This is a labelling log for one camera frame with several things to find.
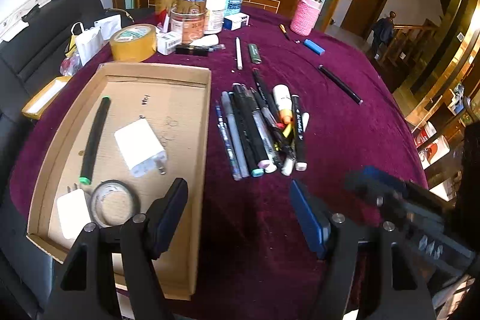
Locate black office chair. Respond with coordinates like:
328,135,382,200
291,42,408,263
0,0,132,320

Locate blue eraser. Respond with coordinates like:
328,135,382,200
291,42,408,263
303,39,325,55

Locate glass jar orange label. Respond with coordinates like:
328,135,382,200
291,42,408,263
170,7,206,45

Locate shallow cardboard box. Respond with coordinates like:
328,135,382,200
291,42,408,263
26,62,212,301

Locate black rectangular case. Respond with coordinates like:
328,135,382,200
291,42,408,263
175,44,211,56

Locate wooden door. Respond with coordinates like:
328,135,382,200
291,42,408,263
341,0,394,39

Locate white paper bag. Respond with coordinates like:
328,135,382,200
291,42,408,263
70,22,104,66

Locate pile of pens and markers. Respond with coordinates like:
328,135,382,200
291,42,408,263
214,69,310,181

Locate white plastic bottle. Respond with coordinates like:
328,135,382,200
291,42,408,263
204,0,227,35

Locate white flat package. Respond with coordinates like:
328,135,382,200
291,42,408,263
94,14,122,41

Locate white glue bottle orange cap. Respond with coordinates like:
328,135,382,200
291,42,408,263
272,85,294,125

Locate yellow packing tape roll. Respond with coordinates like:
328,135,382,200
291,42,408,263
109,24,158,63

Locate black tape roll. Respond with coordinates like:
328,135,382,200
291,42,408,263
91,179,142,228

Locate small white and blue box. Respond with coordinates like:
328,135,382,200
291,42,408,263
224,13,250,31

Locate white square charger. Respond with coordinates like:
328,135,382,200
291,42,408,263
56,184,94,240

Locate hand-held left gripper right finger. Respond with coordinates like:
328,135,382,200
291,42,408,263
289,179,437,320

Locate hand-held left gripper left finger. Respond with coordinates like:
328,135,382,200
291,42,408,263
43,178,189,320

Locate black marker green caps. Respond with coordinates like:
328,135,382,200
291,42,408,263
79,96,111,186

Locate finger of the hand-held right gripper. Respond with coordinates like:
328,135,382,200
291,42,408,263
344,166,413,208

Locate white and red mug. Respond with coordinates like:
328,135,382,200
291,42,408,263
418,136,451,166
412,121,437,148

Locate maroon velvet tablecloth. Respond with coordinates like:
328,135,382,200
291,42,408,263
7,5,430,320

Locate white oval case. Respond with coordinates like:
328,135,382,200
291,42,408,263
189,34,219,47

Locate clear plastic bag red contents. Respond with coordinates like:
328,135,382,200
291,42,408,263
60,52,83,77

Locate jar with pink knitted cover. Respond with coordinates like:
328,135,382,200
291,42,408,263
289,0,323,36

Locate slim black pen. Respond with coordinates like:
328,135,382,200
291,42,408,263
318,65,364,105

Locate white plug charger adapter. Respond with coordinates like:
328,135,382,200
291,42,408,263
114,118,167,178

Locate yellow rimmed flat box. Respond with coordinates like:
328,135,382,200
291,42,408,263
21,76,72,120

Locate wooden stair railing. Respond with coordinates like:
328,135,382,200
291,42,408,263
375,20,439,81

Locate yellow carton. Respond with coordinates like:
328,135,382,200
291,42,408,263
154,0,179,29

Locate small white barcode box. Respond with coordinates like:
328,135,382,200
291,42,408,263
157,31,182,55

